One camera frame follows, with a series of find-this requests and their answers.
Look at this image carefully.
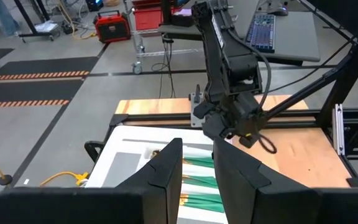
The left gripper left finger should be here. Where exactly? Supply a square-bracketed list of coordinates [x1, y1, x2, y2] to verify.
[116, 138, 183, 224]

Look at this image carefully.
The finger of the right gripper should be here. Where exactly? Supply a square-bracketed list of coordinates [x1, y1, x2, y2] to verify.
[202, 119, 231, 141]
[239, 133, 260, 149]

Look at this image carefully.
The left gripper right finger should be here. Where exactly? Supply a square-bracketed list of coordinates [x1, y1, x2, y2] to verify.
[213, 139, 318, 224]

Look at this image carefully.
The gold fork green handle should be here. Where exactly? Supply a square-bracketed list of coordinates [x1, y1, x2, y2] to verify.
[181, 175, 219, 190]

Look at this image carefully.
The white cutlery organizer tray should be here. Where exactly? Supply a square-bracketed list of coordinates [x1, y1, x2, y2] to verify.
[85, 124, 231, 224]

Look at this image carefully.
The computer keyboard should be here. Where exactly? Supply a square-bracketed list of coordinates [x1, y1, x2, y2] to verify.
[245, 13, 277, 54]

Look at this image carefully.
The grey desk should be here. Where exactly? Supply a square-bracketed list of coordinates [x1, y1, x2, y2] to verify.
[157, 9, 322, 67]

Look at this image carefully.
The computer mouse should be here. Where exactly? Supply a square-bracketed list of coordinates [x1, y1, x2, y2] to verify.
[266, 4, 289, 17]

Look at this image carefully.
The red plastic storage bin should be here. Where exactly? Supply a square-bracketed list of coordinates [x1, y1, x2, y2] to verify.
[132, 0, 175, 32]

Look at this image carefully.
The red and black power station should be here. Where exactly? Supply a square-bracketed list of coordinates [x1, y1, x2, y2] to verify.
[92, 9, 132, 44]

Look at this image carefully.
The black rolling stand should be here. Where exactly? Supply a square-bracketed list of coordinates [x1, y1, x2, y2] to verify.
[12, 0, 60, 43]

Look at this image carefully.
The person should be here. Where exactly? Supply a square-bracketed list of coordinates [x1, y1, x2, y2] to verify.
[0, 0, 21, 37]

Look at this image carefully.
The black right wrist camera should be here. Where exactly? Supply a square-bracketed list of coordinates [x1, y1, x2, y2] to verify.
[193, 101, 216, 121]

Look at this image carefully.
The grey metal mount plate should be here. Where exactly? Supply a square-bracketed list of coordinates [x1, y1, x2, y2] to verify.
[190, 84, 205, 128]

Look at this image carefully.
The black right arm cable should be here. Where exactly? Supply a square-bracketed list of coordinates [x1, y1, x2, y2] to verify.
[227, 27, 278, 156]

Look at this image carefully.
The yellow extension cable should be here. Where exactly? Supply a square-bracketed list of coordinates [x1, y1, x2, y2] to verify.
[0, 153, 90, 188]

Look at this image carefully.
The silver aluminium bracket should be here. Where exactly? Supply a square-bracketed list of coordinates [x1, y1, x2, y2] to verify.
[332, 103, 345, 156]

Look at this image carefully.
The chrome wire cart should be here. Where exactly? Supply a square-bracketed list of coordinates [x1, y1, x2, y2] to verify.
[123, 0, 206, 75]

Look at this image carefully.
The black cable cover puck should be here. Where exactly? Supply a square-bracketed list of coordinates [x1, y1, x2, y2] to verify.
[0, 174, 14, 187]

